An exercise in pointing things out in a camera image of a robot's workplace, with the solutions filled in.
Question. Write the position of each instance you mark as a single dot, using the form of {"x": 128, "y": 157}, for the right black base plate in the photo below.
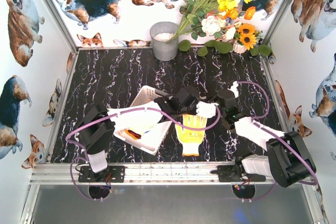
{"x": 235, "y": 173}

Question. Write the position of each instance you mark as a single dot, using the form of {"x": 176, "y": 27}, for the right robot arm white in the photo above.
{"x": 288, "y": 160}

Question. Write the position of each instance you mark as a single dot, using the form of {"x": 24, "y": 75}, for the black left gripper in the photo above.
{"x": 189, "y": 104}

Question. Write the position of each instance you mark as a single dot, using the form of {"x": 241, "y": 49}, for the grey metal bucket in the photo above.
{"x": 164, "y": 43}

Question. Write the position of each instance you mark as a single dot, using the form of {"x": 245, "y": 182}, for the white storage basket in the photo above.
{"x": 143, "y": 122}

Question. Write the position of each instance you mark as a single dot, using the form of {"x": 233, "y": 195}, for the artificial flower bouquet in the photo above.
{"x": 226, "y": 21}

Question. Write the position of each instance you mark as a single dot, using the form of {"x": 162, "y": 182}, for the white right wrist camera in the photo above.
{"x": 234, "y": 89}

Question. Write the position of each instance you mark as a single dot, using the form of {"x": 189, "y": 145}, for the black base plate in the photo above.
{"x": 113, "y": 174}
{"x": 235, "y": 173}

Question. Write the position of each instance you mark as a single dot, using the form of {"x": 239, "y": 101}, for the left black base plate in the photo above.
{"x": 113, "y": 174}

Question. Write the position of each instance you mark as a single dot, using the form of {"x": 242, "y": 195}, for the small white flower pot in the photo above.
{"x": 238, "y": 48}

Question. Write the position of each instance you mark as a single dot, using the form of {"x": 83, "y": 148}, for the orange dotted white glove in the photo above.
{"x": 191, "y": 139}

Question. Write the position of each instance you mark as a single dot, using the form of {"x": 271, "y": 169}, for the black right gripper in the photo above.
{"x": 219, "y": 97}

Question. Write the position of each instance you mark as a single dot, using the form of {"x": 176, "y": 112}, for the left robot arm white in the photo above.
{"x": 96, "y": 130}

